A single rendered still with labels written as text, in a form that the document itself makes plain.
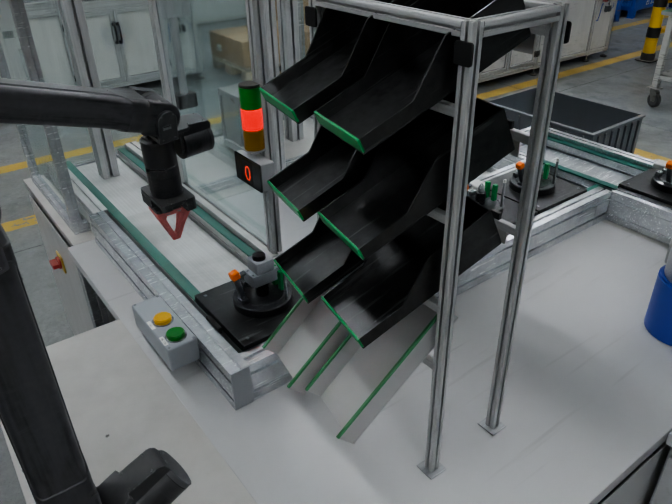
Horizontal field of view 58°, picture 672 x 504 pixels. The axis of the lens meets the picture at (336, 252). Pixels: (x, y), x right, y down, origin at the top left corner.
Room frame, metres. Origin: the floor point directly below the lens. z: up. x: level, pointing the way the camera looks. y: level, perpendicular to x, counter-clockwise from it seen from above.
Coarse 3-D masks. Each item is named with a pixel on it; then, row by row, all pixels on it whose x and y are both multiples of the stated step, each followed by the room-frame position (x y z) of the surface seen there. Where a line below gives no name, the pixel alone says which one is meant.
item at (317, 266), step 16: (320, 224) 1.00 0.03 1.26; (304, 240) 0.99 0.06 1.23; (320, 240) 0.99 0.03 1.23; (336, 240) 0.98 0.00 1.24; (288, 256) 0.97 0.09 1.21; (304, 256) 0.97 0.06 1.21; (320, 256) 0.95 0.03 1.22; (336, 256) 0.93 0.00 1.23; (352, 256) 0.89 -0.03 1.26; (288, 272) 0.94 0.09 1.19; (304, 272) 0.92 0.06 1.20; (320, 272) 0.91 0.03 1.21; (336, 272) 0.87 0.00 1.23; (304, 288) 0.89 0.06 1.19; (320, 288) 0.86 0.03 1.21
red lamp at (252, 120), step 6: (240, 108) 1.39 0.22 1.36; (246, 114) 1.37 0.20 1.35; (252, 114) 1.37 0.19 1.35; (258, 114) 1.37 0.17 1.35; (246, 120) 1.37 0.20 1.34; (252, 120) 1.37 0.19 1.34; (258, 120) 1.37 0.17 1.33; (246, 126) 1.37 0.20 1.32; (252, 126) 1.37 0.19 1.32; (258, 126) 1.37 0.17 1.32
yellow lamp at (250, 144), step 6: (246, 132) 1.37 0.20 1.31; (252, 132) 1.37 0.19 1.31; (258, 132) 1.37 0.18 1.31; (246, 138) 1.37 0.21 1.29; (252, 138) 1.37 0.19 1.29; (258, 138) 1.37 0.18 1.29; (246, 144) 1.37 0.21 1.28; (252, 144) 1.37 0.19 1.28; (258, 144) 1.37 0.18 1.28; (264, 144) 1.39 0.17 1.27; (252, 150) 1.37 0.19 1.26; (258, 150) 1.37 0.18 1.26
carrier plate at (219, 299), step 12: (216, 288) 1.22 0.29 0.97; (228, 288) 1.22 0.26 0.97; (204, 300) 1.17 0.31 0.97; (216, 300) 1.17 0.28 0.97; (228, 300) 1.17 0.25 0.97; (216, 312) 1.12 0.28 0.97; (228, 312) 1.12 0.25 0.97; (288, 312) 1.12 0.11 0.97; (228, 324) 1.08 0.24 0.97; (240, 324) 1.08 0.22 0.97; (252, 324) 1.08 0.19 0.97; (264, 324) 1.07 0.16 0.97; (276, 324) 1.07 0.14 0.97; (240, 336) 1.03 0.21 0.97; (252, 336) 1.03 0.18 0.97; (264, 336) 1.03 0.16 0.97; (240, 348) 1.02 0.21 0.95
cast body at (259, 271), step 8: (256, 256) 1.16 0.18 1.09; (264, 256) 1.16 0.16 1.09; (248, 264) 1.17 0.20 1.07; (256, 264) 1.14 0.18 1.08; (264, 264) 1.15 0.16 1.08; (272, 264) 1.16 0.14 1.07; (248, 272) 1.16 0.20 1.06; (256, 272) 1.14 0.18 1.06; (264, 272) 1.15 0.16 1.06; (272, 272) 1.16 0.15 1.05; (248, 280) 1.15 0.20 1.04; (256, 280) 1.14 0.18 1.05; (264, 280) 1.15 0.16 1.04; (272, 280) 1.16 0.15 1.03
